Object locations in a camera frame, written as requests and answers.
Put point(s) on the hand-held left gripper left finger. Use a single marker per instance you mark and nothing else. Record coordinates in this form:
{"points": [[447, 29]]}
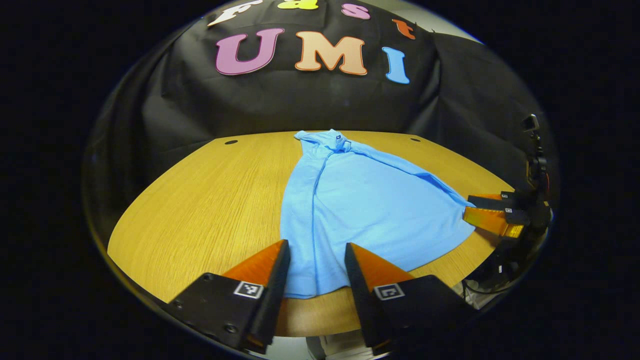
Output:
{"points": [[272, 300]]}

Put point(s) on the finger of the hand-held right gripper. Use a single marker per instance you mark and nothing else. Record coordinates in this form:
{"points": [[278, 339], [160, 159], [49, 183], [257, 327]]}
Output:
{"points": [[492, 201], [492, 222]]}

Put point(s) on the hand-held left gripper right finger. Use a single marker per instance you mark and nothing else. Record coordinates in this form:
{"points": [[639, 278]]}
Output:
{"points": [[360, 300]]}

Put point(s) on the light blue T-shirt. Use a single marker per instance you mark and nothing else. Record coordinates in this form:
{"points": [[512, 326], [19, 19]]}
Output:
{"points": [[370, 210]]}

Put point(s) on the black backdrop cloth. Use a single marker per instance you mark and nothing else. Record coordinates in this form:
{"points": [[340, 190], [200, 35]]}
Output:
{"points": [[300, 105]]}

